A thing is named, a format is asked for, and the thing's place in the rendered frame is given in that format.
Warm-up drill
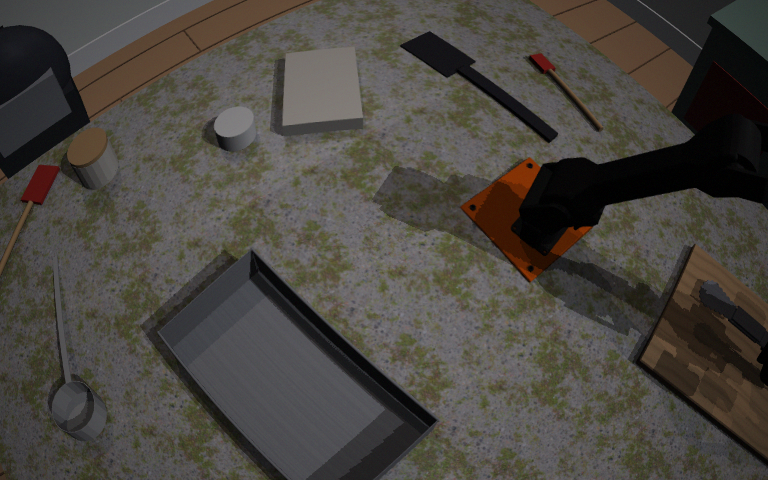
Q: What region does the grey canister with brown lid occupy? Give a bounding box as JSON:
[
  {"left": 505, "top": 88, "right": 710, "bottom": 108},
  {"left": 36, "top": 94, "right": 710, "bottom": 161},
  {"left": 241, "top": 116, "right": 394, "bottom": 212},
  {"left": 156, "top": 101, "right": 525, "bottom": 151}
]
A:
[{"left": 67, "top": 127, "right": 119, "bottom": 190}]

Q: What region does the grey cylinder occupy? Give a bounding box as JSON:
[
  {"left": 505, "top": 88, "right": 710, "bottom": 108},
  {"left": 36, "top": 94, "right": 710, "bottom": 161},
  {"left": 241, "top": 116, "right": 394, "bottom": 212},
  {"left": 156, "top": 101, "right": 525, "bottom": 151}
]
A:
[{"left": 214, "top": 106, "right": 257, "bottom": 152}]

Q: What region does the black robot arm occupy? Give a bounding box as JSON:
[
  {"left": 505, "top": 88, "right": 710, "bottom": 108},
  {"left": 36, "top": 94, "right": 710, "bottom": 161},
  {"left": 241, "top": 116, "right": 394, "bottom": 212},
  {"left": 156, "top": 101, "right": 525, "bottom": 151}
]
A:
[{"left": 511, "top": 113, "right": 768, "bottom": 256}]

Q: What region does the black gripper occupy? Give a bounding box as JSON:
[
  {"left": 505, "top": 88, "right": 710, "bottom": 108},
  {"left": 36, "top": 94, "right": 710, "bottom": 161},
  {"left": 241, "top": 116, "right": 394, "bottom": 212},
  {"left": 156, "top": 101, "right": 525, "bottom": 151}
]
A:
[{"left": 756, "top": 342, "right": 768, "bottom": 386}]

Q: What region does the black spatula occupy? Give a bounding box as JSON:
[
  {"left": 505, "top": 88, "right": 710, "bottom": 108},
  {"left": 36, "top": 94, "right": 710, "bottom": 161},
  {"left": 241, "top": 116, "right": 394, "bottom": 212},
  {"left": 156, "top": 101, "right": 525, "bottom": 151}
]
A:
[{"left": 400, "top": 31, "right": 558, "bottom": 143}]

